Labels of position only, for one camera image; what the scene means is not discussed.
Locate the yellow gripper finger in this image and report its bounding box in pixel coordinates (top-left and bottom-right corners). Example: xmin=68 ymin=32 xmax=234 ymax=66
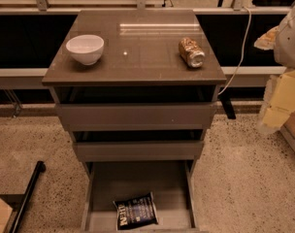
xmin=257 ymin=70 xmax=295 ymax=134
xmin=254 ymin=26 xmax=279 ymax=50

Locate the blue chip bag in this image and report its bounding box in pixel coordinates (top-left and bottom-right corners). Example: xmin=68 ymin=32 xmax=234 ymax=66
xmin=114 ymin=192 xmax=158 ymax=230

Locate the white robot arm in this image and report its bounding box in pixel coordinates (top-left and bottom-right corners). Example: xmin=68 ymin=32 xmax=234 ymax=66
xmin=254 ymin=5 xmax=295 ymax=134

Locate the grey drawer cabinet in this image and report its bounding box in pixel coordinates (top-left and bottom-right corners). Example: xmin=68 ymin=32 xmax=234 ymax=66
xmin=41 ymin=9 xmax=228 ymax=233

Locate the bottom open grey drawer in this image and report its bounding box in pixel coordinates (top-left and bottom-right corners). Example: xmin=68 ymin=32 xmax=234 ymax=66
xmin=82 ymin=161 xmax=200 ymax=233

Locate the top grey drawer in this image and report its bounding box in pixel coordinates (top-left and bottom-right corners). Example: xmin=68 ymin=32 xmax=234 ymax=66
xmin=55 ymin=103 xmax=216 ymax=131

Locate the middle grey drawer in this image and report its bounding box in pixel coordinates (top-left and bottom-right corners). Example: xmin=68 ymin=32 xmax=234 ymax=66
xmin=73 ymin=141 xmax=203 ymax=162

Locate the crushed gold soda can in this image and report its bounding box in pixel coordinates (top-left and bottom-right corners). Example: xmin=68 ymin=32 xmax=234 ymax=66
xmin=179 ymin=37 xmax=206 ymax=68

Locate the white ceramic bowl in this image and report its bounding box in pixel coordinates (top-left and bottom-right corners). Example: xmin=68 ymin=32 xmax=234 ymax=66
xmin=66 ymin=35 xmax=104 ymax=65

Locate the black pole on floor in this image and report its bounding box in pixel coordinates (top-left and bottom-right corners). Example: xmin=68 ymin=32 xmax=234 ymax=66
xmin=9 ymin=161 xmax=46 ymax=233

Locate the cardboard box bottom left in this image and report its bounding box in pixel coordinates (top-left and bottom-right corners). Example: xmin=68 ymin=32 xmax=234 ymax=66
xmin=0 ymin=192 xmax=14 ymax=233

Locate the white cable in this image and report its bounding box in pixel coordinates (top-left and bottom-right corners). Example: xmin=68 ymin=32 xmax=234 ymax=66
xmin=217 ymin=6 xmax=253 ymax=96

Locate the black bracket behind cabinet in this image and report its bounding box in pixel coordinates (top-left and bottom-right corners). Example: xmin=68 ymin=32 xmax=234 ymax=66
xmin=218 ymin=91 xmax=236 ymax=119

